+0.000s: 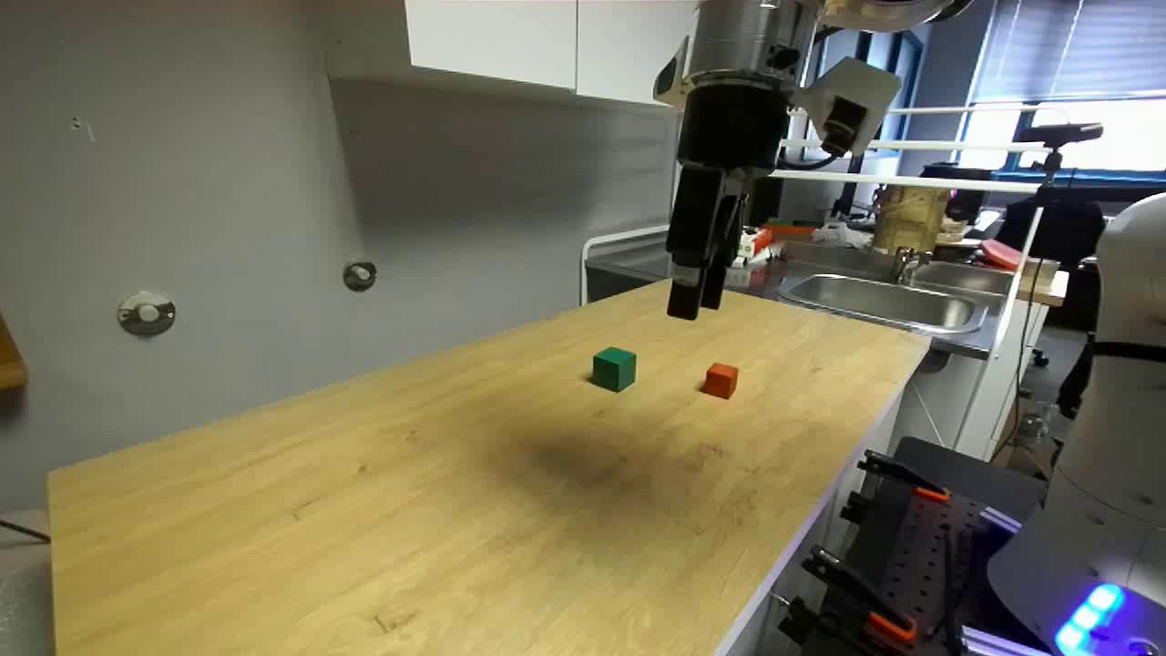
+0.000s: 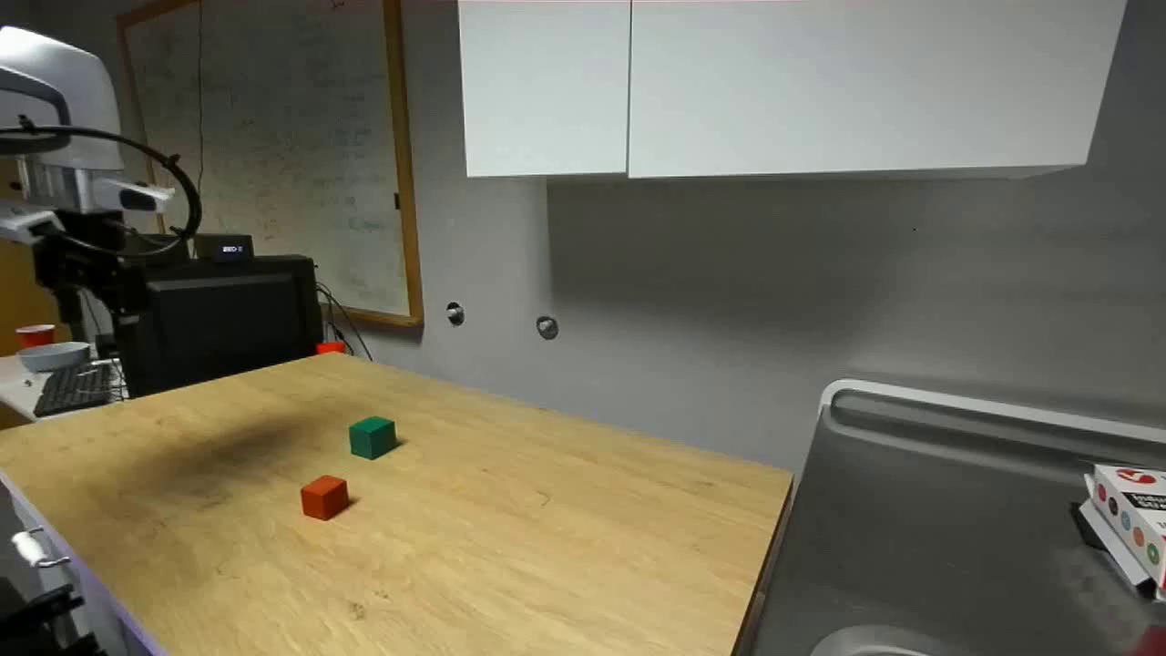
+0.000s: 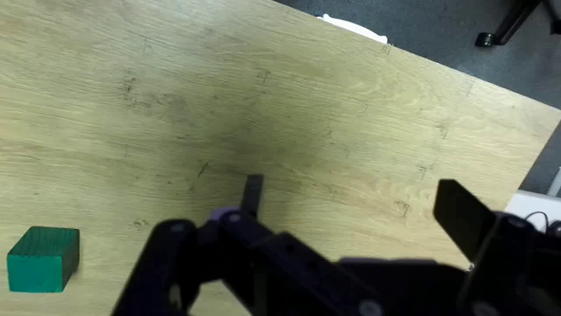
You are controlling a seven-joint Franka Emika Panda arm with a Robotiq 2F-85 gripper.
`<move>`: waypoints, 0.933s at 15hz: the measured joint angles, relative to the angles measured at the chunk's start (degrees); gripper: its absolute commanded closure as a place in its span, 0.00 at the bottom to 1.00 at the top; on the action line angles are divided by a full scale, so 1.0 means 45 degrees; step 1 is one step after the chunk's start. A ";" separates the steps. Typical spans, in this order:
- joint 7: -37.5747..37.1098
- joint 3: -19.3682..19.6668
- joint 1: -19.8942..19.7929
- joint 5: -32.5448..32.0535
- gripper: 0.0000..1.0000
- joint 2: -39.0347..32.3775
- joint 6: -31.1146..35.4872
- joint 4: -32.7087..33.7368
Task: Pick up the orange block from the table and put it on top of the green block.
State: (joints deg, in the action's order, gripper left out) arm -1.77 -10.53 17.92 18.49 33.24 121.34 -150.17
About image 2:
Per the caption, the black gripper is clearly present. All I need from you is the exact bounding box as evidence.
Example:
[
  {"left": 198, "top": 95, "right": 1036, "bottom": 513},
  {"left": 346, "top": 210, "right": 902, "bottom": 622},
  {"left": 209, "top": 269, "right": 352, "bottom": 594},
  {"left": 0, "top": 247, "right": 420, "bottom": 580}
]
[{"left": 34, "top": 210, "right": 148, "bottom": 320}]

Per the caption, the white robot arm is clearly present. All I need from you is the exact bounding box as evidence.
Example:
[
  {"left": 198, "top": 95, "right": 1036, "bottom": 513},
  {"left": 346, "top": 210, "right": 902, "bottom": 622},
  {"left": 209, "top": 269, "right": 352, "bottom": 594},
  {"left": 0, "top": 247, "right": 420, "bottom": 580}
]
[{"left": 0, "top": 24, "right": 200, "bottom": 317}]

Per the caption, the green block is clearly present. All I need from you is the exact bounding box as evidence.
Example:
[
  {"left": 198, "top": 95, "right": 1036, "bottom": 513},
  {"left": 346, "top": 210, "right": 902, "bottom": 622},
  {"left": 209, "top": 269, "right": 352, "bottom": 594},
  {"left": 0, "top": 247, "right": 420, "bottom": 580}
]
[{"left": 348, "top": 417, "right": 396, "bottom": 458}]

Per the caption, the orange block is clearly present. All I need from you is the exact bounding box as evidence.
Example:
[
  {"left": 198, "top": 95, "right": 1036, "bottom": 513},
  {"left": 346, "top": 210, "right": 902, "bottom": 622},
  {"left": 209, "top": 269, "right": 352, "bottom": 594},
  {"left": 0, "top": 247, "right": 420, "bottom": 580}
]
[{"left": 299, "top": 474, "right": 348, "bottom": 521}]

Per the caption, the red cup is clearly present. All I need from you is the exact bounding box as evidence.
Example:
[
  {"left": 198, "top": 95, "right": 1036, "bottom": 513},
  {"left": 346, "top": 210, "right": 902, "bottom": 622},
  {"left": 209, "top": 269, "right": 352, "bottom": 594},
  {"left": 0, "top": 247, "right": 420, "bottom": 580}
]
[{"left": 14, "top": 324, "right": 57, "bottom": 350}]

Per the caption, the black computer monitor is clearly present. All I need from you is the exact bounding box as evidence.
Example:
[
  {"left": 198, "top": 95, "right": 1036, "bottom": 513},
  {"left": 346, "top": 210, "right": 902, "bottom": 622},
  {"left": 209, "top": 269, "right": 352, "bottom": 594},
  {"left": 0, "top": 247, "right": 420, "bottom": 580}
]
[{"left": 116, "top": 256, "right": 322, "bottom": 399}]

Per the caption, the black keyboard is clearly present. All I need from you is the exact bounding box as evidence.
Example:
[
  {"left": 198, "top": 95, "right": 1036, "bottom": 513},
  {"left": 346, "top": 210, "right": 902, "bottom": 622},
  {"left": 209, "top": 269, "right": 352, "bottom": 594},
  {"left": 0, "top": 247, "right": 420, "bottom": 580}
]
[{"left": 34, "top": 364, "right": 113, "bottom": 417}]

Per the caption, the wood framed whiteboard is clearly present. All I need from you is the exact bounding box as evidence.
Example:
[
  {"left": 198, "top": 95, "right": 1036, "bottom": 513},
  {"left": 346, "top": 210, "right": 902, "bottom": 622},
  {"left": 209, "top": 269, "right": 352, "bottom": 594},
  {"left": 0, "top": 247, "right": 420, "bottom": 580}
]
[{"left": 116, "top": 0, "right": 423, "bottom": 337}]

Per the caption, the black equipment at table edge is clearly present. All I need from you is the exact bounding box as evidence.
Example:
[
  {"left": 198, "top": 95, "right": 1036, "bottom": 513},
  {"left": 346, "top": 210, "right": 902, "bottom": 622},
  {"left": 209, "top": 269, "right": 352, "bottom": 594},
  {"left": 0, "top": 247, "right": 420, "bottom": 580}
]
[{"left": 0, "top": 480, "right": 106, "bottom": 656}]

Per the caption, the stainless steel sink counter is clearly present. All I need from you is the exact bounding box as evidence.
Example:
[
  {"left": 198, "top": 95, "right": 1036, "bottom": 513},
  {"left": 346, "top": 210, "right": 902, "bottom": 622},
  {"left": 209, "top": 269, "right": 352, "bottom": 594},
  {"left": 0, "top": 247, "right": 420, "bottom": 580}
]
[{"left": 737, "top": 380, "right": 1166, "bottom": 656}]

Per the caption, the colourful dotted box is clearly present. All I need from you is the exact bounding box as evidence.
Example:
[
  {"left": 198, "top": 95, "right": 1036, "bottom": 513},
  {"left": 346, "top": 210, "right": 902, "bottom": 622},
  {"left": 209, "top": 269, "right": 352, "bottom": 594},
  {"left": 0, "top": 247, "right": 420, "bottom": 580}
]
[{"left": 1086, "top": 463, "right": 1166, "bottom": 600}]

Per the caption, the black looped cable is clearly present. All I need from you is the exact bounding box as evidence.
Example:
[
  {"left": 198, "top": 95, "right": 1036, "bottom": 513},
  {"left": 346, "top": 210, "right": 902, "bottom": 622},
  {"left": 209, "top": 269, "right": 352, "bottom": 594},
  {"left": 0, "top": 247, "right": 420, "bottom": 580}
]
[{"left": 0, "top": 120, "right": 204, "bottom": 264}]

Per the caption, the left round wall socket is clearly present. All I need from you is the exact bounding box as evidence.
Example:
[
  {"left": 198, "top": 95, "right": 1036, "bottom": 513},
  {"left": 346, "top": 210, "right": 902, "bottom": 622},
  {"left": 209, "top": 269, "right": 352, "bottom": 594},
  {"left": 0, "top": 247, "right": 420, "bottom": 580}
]
[{"left": 444, "top": 303, "right": 466, "bottom": 327}]

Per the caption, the round wall socket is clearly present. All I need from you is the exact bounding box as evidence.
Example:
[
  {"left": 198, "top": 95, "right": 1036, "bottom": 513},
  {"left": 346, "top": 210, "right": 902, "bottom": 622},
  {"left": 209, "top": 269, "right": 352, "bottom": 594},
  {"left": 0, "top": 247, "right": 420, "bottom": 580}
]
[
  {"left": 444, "top": 303, "right": 466, "bottom": 327},
  {"left": 535, "top": 317, "right": 561, "bottom": 340}
]

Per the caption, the right round wall socket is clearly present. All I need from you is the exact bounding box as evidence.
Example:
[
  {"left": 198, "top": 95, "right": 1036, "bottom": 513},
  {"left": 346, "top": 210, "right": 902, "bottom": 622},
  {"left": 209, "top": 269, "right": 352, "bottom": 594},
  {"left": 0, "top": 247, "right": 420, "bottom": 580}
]
[{"left": 535, "top": 317, "right": 561, "bottom": 340}]

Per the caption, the left white wall cabinet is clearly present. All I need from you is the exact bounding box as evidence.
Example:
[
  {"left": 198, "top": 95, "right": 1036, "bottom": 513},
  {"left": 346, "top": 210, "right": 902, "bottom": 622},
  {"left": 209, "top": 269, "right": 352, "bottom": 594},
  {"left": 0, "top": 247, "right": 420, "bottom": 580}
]
[{"left": 457, "top": 0, "right": 631, "bottom": 179}]

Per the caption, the white wall cabinet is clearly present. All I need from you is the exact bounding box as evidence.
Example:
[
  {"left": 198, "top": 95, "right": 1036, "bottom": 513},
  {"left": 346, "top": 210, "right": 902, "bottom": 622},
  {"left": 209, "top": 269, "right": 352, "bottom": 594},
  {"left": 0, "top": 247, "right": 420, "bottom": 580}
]
[
  {"left": 631, "top": 0, "right": 1127, "bottom": 179},
  {"left": 457, "top": 0, "right": 631, "bottom": 179}
]

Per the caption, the right white wall cabinet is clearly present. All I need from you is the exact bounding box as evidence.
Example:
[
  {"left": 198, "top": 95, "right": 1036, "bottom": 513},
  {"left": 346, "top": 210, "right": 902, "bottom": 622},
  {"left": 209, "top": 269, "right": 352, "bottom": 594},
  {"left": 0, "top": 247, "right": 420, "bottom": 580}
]
[{"left": 631, "top": 0, "right": 1127, "bottom": 179}]

